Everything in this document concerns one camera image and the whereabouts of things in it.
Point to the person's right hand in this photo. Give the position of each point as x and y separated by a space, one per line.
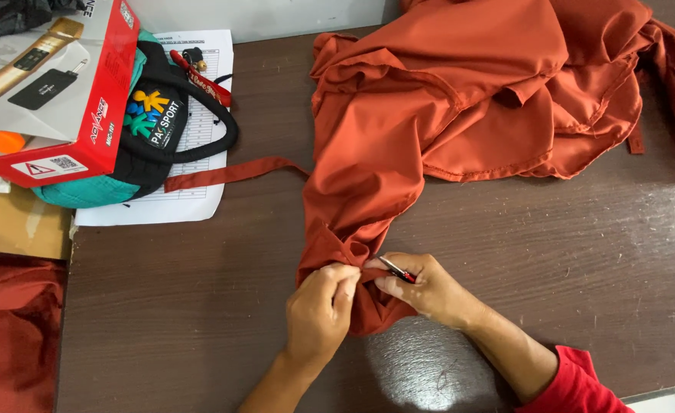
435 289

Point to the person's left hand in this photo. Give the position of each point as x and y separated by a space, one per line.
316 315

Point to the person's left fingers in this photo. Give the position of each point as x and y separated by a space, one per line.
346 278

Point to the small red thread snips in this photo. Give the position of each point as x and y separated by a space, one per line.
398 269

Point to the rust orange fabric garment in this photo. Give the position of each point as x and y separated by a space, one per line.
458 114

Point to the printed paper sheet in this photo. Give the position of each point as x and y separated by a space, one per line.
200 143

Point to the teal and black bag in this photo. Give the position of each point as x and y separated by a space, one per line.
148 126

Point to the person's red sleeve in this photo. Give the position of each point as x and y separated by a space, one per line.
572 387

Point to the red cloth pile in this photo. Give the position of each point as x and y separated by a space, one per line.
13 338

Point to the brown cardboard piece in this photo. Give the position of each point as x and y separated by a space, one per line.
10 218

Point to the red and white microphone box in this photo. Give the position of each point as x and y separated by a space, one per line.
51 86

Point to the dark grey cloth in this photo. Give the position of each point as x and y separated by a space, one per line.
10 14

